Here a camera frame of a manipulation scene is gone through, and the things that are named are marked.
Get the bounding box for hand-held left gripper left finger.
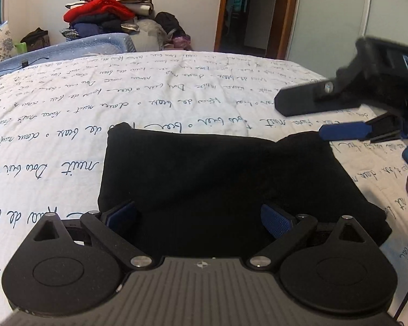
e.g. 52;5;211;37
33;201;154;272

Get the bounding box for white script-printed bed sheet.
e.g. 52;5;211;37
0;51;408;326

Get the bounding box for black bag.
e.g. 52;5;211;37
20;27;51;52

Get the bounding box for clear plastic bag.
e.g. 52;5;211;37
135;18;168;52

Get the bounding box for floral pillow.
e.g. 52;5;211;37
0;21;20;64

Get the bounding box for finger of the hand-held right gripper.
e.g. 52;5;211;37
318;113;404;144
274;75;363;117

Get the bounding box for black pants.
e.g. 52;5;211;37
98;122;393;269

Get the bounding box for black charger cable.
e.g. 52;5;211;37
0;57;51;79

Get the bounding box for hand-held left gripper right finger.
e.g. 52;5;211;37
246;204;374;273

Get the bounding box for brown wooden door frame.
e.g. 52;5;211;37
214;0;302;60

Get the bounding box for blue plastic basket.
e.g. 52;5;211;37
0;33;137;75

